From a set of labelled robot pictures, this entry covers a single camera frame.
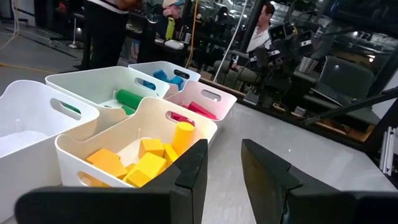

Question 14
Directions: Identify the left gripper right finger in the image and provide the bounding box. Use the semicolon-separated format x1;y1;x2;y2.
241;139;355;224

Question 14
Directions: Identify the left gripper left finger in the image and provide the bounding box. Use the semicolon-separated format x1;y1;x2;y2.
141;139;208;224

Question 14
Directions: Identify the green half-round wooden block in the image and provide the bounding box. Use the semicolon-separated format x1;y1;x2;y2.
116;89;144;110

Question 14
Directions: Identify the green wooden cube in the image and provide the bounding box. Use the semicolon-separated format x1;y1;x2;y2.
60;101;81;114

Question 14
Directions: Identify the white table mat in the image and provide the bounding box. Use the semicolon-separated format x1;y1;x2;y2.
0;102;398;224

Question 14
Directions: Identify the white plastic bin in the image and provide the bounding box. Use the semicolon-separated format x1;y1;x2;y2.
164;80;238;123
55;96;218;189
0;80;100;223
128;60;201;99
45;65;171;125

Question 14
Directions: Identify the silver aluminium extrusion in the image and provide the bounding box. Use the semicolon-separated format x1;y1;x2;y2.
379;126;397;177

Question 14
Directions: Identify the metal cup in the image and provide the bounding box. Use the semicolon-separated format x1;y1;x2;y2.
298;56;320;75

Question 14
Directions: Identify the open grey laptop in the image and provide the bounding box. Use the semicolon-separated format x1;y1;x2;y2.
310;55;376;107

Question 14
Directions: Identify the white box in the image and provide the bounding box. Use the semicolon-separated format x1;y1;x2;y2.
164;39;185;51

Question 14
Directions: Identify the person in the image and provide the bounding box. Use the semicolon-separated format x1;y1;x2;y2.
156;0;187;41
81;0;140;71
213;2;276;91

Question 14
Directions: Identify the green drink bottle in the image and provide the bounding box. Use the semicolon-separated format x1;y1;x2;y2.
164;17;176;42

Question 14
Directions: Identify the black floor stand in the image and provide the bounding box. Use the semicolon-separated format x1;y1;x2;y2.
238;0;269;54

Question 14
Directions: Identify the thin white floor stand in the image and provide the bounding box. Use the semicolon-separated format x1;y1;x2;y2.
67;17;79;49

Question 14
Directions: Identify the white cable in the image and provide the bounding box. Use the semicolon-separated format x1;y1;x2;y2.
212;0;249;83

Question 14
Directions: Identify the yellow hanging cable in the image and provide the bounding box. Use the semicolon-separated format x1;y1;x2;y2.
185;0;200;68

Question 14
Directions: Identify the yellow floor cable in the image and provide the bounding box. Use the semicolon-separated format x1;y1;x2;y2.
0;61;57;75

